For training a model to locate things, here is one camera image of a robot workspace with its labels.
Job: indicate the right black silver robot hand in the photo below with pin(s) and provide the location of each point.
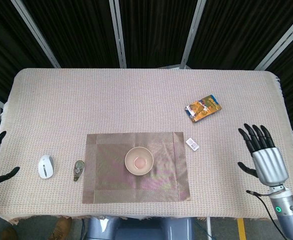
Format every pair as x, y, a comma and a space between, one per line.
270, 165

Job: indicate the brown woven placemat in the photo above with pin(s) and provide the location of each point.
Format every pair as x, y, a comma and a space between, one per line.
106, 180

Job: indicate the beige bowl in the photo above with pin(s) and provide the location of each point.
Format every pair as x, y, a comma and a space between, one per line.
139, 161

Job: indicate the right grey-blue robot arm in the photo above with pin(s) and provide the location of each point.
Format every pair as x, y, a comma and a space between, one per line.
287, 220

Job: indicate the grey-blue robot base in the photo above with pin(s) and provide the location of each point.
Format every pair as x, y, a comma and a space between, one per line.
139, 230

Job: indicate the white computer mouse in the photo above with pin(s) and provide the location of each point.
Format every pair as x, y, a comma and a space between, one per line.
46, 167

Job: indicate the brown leather shoe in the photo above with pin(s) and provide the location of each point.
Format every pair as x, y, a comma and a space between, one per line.
61, 227
9, 234

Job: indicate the yellow floor tape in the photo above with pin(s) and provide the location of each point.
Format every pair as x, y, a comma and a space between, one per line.
241, 230

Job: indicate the small white box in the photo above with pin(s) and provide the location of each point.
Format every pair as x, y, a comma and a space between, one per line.
192, 144

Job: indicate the orange blue snack packet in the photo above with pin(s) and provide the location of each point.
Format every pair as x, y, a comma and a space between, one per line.
203, 108

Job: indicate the white table leg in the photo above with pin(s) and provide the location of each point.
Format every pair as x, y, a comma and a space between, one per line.
209, 228

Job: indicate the olive correction tape dispenser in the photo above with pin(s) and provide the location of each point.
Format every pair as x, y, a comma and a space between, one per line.
78, 170

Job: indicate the beige woven tablecloth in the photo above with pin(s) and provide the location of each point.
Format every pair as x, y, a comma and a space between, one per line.
86, 100

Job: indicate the black pleated curtain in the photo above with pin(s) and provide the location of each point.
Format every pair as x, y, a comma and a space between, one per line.
86, 25

